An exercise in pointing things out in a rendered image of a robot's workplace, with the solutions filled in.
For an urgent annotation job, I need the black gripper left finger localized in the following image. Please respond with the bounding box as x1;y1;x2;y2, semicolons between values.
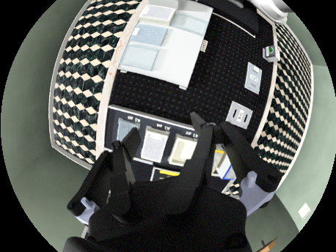
67;127;142;228

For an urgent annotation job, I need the white ready key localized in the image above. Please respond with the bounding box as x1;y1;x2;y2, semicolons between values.
263;45;280;62

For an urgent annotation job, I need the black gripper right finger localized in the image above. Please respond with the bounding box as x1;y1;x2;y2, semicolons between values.
160;112;282;222

